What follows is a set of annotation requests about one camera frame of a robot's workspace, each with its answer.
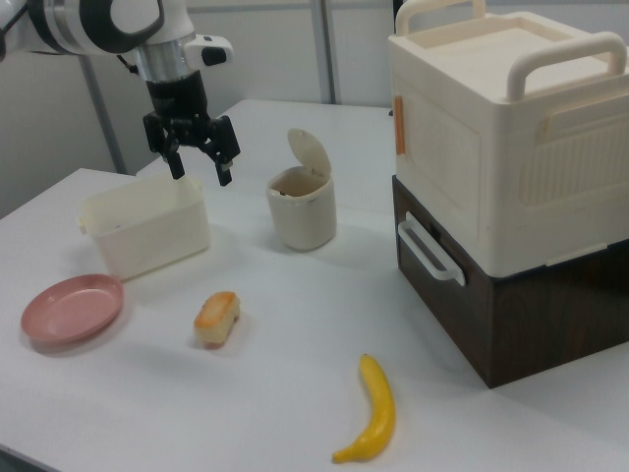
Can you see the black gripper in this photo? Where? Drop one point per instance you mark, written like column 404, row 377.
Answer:
column 177, row 100

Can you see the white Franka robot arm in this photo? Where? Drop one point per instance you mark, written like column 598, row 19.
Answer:
column 98, row 24

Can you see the cream trash can with lid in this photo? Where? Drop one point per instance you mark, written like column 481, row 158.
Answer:
column 304, row 216

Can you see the white plastic storage bin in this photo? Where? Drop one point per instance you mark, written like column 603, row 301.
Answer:
column 152, row 236

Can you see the toy bread slice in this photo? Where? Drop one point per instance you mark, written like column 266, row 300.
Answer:
column 216, row 317

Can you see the pink plastic plate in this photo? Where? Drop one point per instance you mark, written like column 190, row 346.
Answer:
column 71, row 310

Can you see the yellow toy banana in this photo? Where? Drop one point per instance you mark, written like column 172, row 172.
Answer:
column 378, row 413

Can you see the dark brown drawer box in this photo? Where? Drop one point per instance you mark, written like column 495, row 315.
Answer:
column 540, row 324

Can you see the grey partition post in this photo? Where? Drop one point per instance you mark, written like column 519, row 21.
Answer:
column 326, row 49
column 105, row 123

